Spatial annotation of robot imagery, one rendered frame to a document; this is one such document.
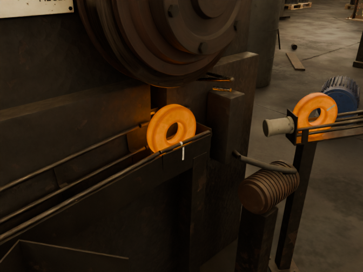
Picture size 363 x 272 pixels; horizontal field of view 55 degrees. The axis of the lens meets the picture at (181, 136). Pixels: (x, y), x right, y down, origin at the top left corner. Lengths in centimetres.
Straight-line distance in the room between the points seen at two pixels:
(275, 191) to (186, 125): 39
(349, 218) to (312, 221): 20
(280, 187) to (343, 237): 75
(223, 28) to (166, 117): 27
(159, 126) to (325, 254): 111
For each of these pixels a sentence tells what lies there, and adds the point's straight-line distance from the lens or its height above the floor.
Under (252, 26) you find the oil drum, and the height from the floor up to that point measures 62.
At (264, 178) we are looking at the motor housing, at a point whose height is 53.
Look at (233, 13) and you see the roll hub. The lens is 87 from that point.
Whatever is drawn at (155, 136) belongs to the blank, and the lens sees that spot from 93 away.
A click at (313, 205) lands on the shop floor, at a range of 205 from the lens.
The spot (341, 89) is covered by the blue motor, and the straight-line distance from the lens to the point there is 290.
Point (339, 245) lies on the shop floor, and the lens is 185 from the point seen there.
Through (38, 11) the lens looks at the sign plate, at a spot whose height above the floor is 107.
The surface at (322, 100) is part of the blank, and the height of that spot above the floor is 77.
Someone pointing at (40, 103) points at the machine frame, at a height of 87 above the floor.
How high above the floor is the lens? 116
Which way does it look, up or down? 27 degrees down
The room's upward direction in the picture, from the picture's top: 1 degrees clockwise
